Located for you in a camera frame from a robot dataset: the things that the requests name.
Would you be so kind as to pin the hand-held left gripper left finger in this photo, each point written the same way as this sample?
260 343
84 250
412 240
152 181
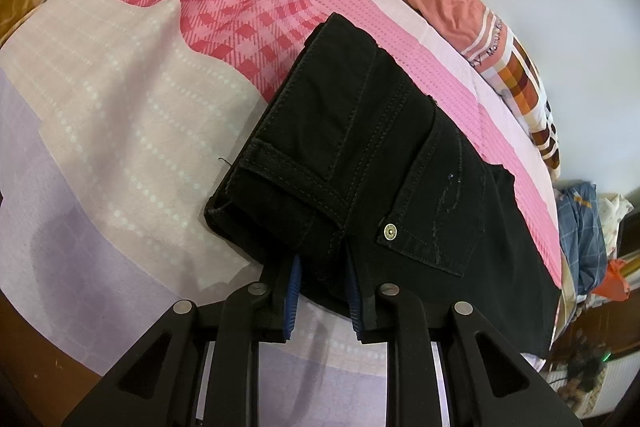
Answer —
291 302

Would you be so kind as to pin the black pants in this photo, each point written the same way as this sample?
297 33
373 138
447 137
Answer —
380 187

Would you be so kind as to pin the blue plaid cloth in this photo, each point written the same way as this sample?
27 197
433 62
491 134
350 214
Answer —
582 237

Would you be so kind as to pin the white patterned cloth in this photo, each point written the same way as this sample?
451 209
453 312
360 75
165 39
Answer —
616 219

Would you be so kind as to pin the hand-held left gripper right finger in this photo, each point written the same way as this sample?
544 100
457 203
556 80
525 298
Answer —
356 307

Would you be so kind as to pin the pink checked bed sheet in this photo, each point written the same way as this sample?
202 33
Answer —
125 117

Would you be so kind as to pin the orange cloth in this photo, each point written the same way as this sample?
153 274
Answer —
612 279

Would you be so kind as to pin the white radiator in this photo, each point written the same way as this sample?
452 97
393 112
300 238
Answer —
617 387

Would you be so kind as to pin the dark wooden cabinet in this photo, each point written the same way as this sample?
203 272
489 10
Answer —
607 324

